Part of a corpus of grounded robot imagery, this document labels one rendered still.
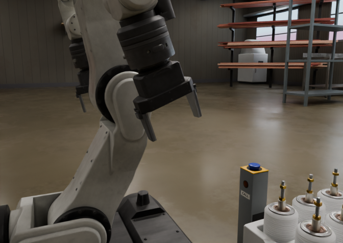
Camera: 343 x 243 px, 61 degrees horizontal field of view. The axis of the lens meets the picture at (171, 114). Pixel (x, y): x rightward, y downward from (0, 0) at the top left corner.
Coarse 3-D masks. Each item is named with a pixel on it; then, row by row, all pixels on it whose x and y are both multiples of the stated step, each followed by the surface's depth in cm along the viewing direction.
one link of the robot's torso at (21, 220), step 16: (16, 208) 74; (32, 208) 72; (48, 208) 78; (16, 224) 64; (32, 224) 68; (64, 224) 64; (80, 224) 65; (96, 224) 67; (16, 240) 60; (32, 240) 61; (48, 240) 62; (64, 240) 63; (80, 240) 65; (96, 240) 66
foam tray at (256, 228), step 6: (252, 222) 93; (258, 222) 93; (324, 222) 94; (246, 228) 91; (252, 228) 90; (258, 228) 92; (246, 234) 91; (252, 234) 88; (258, 234) 87; (264, 234) 87; (246, 240) 91; (252, 240) 89; (258, 240) 86; (264, 240) 84; (270, 240) 84; (294, 240) 84
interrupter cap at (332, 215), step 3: (330, 213) 84; (333, 213) 84; (336, 213) 84; (339, 213) 84; (330, 216) 82; (333, 216) 83; (336, 216) 83; (339, 216) 83; (333, 219) 81; (336, 219) 81; (339, 219) 82; (336, 222) 80; (339, 222) 79; (342, 222) 80
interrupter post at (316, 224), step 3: (312, 219) 76; (312, 222) 76; (315, 222) 76; (318, 222) 75; (312, 225) 76; (315, 225) 76; (318, 225) 76; (312, 228) 76; (315, 228) 76; (318, 228) 76
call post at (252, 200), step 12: (240, 168) 105; (240, 180) 105; (252, 180) 100; (264, 180) 102; (240, 192) 106; (252, 192) 100; (264, 192) 103; (240, 204) 106; (252, 204) 101; (264, 204) 104; (240, 216) 107; (252, 216) 102; (240, 228) 107; (240, 240) 108
